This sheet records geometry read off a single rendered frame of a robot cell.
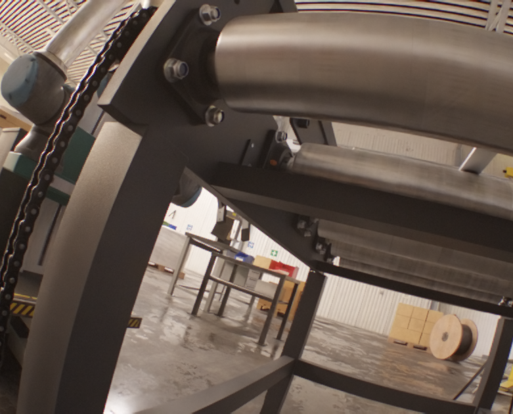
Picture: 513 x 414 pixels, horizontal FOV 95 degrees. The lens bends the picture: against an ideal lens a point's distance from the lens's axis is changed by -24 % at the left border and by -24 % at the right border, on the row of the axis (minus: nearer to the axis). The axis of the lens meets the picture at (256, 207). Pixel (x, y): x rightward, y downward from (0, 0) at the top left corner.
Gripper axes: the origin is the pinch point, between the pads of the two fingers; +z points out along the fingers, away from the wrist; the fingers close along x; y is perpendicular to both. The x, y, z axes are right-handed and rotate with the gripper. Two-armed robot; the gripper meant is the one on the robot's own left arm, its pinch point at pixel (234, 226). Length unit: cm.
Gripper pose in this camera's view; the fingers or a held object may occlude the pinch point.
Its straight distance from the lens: 94.2
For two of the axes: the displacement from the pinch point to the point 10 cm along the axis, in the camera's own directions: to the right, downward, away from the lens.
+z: -0.3, 8.6, -5.2
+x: 4.9, 4.6, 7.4
